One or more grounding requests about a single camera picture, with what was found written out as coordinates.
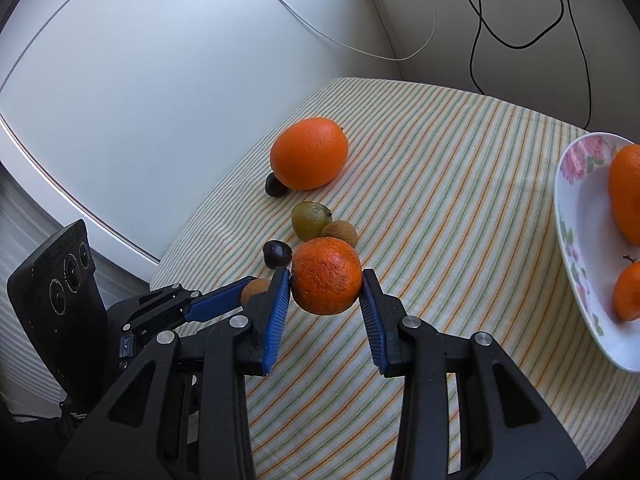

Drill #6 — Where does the brown kiwi fruit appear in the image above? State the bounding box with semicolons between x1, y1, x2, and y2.
241;278;271;308

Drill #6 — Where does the dark plum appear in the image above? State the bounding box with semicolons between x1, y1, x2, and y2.
262;240;293;269
265;172;290;197

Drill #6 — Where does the small mandarin with stem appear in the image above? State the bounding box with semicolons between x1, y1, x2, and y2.
613;256;640;322

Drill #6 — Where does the rough orange mandarin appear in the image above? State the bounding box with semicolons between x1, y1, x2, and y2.
292;237;362;316

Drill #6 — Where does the green plum fruit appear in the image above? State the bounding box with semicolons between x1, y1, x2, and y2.
291;202;332;242

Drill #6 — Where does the small brown round fruit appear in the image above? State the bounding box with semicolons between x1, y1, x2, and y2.
321;220;359;248

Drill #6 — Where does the large smooth orange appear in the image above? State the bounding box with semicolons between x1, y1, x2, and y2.
270;117;349;191

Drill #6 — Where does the floral white plate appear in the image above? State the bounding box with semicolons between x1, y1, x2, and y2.
553;132;639;373

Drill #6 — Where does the striped tablecloth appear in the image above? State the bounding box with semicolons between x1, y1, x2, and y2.
246;78;639;479

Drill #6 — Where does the black cable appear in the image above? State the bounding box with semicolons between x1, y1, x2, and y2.
460;0;594;131

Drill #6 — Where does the white cable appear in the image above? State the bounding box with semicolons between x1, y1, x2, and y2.
240;0;440;63

